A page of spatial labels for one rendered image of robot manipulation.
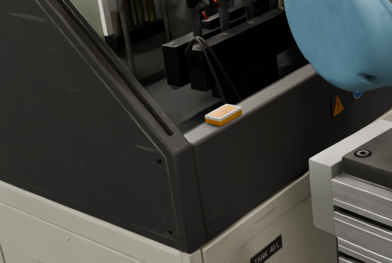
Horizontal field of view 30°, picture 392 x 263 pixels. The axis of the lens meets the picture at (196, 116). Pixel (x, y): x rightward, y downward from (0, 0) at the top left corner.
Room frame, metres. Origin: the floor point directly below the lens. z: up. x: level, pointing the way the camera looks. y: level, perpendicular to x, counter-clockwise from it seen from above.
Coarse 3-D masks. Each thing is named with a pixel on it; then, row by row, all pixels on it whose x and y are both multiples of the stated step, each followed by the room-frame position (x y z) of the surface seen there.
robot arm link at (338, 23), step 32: (288, 0) 0.58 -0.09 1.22; (320, 0) 0.54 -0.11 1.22; (352, 0) 0.51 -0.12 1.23; (384, 0) 0.50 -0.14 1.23; (320, 32) 0.55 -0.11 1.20; (352, 32) 0.51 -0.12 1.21; (384, 32) 0.50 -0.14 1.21; (320, 64) 0.56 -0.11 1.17; (352, 64) 0.52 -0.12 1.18; (384, 64) 0.50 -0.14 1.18
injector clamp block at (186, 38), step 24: (240, 24) 1.39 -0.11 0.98; (264, 24) 1.39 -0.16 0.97; (288, 24) 1.44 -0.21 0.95; (168, 48) 1.31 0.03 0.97; (192, 48) 1.27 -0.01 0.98; (216, 48) 1.28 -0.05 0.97; (240, 48) 1.33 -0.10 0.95; (264, 48) 1.38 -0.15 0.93; (288, 48) 1.44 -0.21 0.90; (168, 72) 1.32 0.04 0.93; (192, 72) 1.27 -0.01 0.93; (216, 72) 1.28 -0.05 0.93; (240, 72) 1.32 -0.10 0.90; (264, 72) 1.38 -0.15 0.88; (216, 96) 1.40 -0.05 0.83; (240, 96) 1.35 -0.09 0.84
